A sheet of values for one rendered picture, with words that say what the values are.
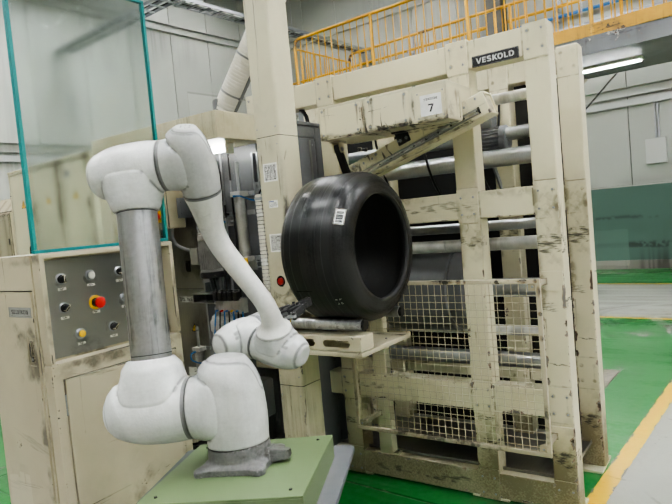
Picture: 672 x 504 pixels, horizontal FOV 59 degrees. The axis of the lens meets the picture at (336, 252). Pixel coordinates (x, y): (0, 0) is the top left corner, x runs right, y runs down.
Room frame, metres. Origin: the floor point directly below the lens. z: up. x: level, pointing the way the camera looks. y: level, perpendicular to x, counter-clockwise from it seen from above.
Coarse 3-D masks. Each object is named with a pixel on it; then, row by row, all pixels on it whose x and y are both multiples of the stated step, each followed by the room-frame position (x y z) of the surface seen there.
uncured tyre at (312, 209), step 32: (320, 192) 2.18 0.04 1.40; (352, 192) 2.14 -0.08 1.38; (384, 192) 2.29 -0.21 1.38; (288, 224) 2.18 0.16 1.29; (320, 224) 2.09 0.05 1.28; (352, 224) 2.10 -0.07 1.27; (384, 224) 2.55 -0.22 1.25; (288, 256) 2.16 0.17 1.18; (320, 256) 2.07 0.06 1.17; (352, 256) 2.09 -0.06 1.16; (384, 256) 2.56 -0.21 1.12; (320, 288) 2.12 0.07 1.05; (352, 288) 2.09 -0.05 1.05; (384, 288) 2.49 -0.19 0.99
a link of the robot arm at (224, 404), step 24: (216, 360) 1.43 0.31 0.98; (240, 360) 1.44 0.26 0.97; (192, 384) 1.42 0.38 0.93; (216, 384) 1.39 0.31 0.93; (240, 384) 1.40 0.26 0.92; (192, 408) 1.39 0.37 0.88; (216, 408) 1.39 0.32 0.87; (240, 408) 1.39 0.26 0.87; (264, 408) 1.44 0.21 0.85; (192, 432) 1.40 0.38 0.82; (216, 432) 1.39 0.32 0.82; (240, 432) 1.39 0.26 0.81; (264, 432) 1.43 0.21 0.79
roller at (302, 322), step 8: (296, 320) 2.32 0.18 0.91; (304, 320) 2.30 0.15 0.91; (312, 320) 2.28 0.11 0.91; (320, 320) 2.26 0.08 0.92; (328, 320) 2.23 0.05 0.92; (336, 320) 2.21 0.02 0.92; (344, 320) 2.19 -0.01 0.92; (352, 320) 2.17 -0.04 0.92; (360, 320) 2.16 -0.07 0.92; (296, 328) 2.34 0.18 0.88; (304, 328) 2.31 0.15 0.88; (312, 328) 2.28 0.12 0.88; (320, 328) 2.26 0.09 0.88; (328, 328) 2.23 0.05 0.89; (336, 328) 2.21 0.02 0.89; (344, 328) 2.19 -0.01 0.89; (352, 328) 2.17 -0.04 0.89; (360, 328) 2.15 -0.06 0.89
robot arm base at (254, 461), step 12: (264, 444) 1.43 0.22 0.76; (276, 444) 1.51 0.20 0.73; (216, 456) 1.40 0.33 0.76; (228, 456) 1.38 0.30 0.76; (240, 456) 1.39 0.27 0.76; (252, 456) 1.39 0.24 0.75; (264, 456) 1.42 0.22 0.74; (276, 456) 1.42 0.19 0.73; (288, 456) 1.42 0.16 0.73; (204, 468) 1.40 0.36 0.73; (216, 468) 1.39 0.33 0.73; (228, 468) 1.38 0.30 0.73; (240, 468) 1.37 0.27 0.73; (252, 468) 1.36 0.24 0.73; (264, 468) 1.37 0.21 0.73
